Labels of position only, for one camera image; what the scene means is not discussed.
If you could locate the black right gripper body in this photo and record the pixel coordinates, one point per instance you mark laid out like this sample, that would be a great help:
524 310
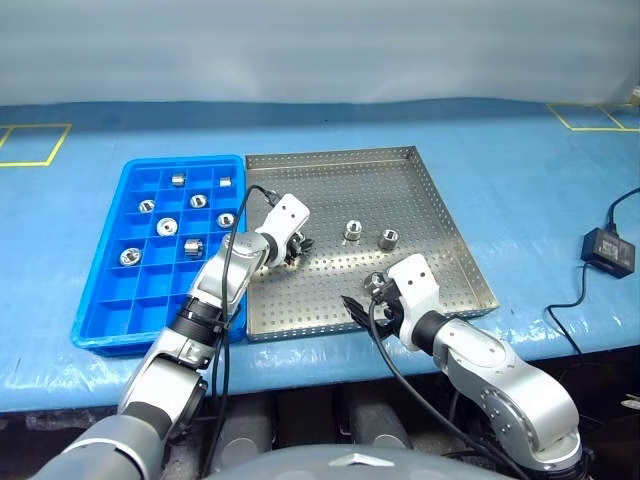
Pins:
389 312

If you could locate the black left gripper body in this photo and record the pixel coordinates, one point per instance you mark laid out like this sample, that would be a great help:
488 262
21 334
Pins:
294 247

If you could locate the small silver metal roller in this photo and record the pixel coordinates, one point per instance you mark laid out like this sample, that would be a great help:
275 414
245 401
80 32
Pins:
225 219
198 200
166 226
193 246
130 256
352 231
372 281
178 178
146 205
225 181
387 239

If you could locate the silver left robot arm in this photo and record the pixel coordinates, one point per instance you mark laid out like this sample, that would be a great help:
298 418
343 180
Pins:
230 270

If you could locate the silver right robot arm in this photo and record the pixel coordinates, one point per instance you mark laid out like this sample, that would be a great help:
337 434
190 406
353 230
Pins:
500 370

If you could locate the perforated steel tray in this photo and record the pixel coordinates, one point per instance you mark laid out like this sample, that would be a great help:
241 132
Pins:
350 190

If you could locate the blue plastic compartment tray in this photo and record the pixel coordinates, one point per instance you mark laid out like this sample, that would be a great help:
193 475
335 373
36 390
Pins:
115 310

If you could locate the dark grey rounded cylinder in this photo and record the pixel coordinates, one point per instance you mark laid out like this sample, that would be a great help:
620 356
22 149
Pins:
245 430
375 420

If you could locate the grey robot torso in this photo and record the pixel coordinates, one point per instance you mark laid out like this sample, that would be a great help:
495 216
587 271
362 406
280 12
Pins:
350 465

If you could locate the blue plastic table cover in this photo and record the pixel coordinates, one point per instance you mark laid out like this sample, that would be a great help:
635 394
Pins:
525 200

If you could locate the black power adapter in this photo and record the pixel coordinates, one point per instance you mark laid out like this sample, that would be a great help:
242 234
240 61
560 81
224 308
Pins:
607 250

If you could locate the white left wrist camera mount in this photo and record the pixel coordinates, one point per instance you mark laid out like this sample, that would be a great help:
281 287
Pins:
287 215

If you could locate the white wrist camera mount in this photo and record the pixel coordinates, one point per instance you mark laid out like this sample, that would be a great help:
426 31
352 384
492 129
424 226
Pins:
287 215
415 280

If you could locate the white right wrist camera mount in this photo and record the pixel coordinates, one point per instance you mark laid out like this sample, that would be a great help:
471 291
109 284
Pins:
415 280

